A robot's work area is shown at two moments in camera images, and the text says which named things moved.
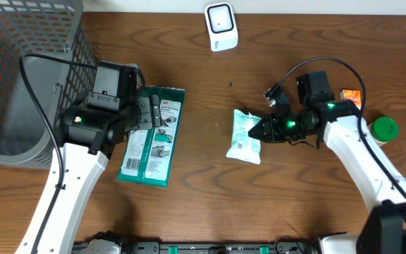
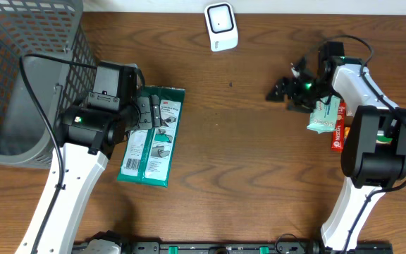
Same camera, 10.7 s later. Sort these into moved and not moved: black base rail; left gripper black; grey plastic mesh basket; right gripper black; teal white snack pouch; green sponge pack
Moved: right gripper black; teal white snack pouch
Not moved: grey plastic mesh basket; black base rail; left gripper black; green sponge pack
